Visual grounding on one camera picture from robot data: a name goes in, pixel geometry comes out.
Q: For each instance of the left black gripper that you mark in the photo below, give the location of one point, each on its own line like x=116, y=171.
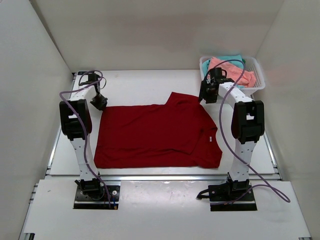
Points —
x=102, y=104

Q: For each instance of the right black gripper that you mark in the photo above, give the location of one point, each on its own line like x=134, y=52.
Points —
x=203, y=95

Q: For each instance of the red t shirt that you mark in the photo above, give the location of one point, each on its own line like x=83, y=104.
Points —
x=178, y=133

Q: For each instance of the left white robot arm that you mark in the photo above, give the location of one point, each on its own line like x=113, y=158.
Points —
x=76, y=125

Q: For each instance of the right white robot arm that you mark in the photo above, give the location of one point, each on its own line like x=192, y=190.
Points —
x=247, y=126

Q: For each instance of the pink t shirt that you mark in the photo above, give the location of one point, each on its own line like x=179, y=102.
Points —
x=248, y=79

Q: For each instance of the white plastic laundry basket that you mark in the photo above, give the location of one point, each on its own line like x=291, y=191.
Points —
x=252, y=66

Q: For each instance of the teal t shirt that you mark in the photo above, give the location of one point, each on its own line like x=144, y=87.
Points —
x=233, y=68

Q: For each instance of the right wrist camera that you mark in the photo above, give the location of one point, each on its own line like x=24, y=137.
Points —
x=215, y=74

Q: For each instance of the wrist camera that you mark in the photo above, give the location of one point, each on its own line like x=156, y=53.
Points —
x=215, y=74
x=87, y=78

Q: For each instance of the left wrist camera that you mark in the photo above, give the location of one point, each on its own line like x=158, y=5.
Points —
x=87, y=78

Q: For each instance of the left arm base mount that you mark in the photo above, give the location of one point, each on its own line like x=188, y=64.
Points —
x=92, y=195

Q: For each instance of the aluminium rail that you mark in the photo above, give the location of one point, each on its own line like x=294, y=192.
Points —
x=206, y=177

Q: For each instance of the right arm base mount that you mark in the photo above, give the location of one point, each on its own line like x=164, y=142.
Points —
x=225, y=197

